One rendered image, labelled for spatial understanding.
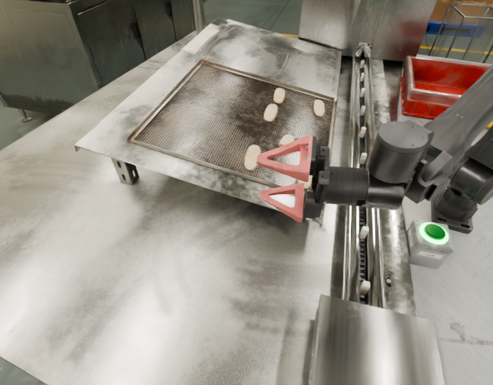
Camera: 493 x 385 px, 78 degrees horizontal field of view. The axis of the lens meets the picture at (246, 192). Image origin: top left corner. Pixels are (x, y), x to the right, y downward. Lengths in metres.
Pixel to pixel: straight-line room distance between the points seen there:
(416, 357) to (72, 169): 0.94
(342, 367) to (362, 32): 1.36
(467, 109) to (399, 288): 0.34
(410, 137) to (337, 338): 0.31
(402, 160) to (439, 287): 0.42
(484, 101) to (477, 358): 0.44
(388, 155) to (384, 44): 1.22
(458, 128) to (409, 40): 1.12
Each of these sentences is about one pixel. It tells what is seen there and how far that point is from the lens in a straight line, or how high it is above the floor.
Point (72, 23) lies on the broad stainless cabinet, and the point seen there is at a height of 0.84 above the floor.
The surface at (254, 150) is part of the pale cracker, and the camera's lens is 0.79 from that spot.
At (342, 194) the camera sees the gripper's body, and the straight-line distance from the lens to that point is 0.45.
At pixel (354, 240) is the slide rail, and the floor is 0.85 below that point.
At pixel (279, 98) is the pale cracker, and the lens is 1.03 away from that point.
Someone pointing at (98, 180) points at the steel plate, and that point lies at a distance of 0.96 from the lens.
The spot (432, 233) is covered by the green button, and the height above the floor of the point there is 0.91.
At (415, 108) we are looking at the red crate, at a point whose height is 0.85.
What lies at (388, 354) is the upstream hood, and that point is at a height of 0.92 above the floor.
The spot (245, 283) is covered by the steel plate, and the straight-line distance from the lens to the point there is 0.67.
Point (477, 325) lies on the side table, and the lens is 0.77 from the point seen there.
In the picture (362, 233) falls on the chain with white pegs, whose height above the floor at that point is 0.86.
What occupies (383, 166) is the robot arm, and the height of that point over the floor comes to 1.16.
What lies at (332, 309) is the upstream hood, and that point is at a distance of 0.55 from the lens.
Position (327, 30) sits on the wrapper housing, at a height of 0.96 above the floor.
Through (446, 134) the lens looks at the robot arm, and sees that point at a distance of 0.53.
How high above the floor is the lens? 1.41
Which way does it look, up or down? 45 degrees down
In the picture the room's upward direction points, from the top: straight up
